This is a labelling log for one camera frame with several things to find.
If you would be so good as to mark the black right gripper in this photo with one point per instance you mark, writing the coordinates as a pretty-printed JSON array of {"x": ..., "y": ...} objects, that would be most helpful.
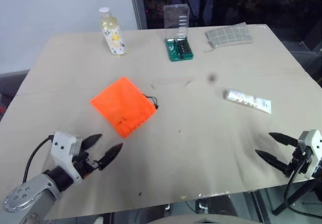
[{"x": 298, "y": 163}]

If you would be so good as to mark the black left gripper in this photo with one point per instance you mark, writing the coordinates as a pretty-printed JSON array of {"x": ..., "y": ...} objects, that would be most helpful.
[{"x": 84, "y": 164}]

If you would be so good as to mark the white printed tube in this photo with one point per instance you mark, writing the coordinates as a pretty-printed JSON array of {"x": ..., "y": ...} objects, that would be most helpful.
[{"x": 247, "y": 100}]

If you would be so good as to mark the yellow liquid bottle white cap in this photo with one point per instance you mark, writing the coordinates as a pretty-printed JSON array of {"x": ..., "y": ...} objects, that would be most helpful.
[{"x": 114, "y": 36}]

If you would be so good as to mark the grey checked fabric pouch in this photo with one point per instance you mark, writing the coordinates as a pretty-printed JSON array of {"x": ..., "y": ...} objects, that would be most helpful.
[{"x": 227, "y": 36}]

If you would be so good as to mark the green bit case clear lid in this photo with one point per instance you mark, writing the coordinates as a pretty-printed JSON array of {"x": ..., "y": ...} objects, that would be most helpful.
[{"x": 179, "y": 49}]

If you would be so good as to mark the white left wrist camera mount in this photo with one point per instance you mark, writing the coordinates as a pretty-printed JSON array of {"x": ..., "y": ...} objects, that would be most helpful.
[{"x": 63, "y": 143}]

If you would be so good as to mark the grey window frame post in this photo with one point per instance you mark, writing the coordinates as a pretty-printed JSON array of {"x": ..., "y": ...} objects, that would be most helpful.
[{"x": 138, "y": 5}]

